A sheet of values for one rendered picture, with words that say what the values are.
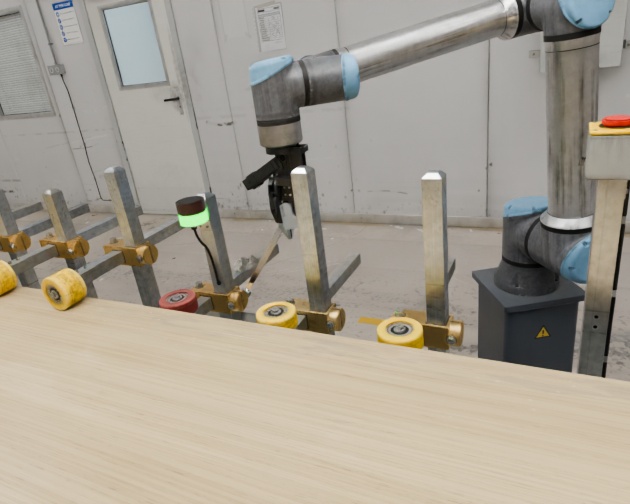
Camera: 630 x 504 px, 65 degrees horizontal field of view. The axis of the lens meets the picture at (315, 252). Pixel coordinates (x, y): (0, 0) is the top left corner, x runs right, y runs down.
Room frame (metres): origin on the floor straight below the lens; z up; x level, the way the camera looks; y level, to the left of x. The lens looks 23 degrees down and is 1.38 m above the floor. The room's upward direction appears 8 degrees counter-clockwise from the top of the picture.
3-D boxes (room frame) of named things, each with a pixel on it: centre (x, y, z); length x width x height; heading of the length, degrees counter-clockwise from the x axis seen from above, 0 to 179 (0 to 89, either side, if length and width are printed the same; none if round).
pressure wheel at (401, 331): (0.73, -0.13, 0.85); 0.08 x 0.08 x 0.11
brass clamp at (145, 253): (1.17, 0.46, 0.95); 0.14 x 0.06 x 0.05; 62
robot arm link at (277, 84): (1.04, 0.03, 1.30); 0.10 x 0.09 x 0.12; 102
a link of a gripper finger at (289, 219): (1.02, 0.04, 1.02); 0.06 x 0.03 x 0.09; 61
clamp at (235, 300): (1.05, 0.24, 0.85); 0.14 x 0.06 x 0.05; 62
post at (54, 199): (1.28, 0.66, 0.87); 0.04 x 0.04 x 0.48; 62
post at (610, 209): (0.68, -0.45, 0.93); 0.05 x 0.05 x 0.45; 62
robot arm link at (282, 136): (1.04, 0.04, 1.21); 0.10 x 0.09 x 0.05; 151
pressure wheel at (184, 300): (0.97, 0.31, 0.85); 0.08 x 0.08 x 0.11
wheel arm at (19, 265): (1.35, 0.67, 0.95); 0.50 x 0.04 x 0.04; 152
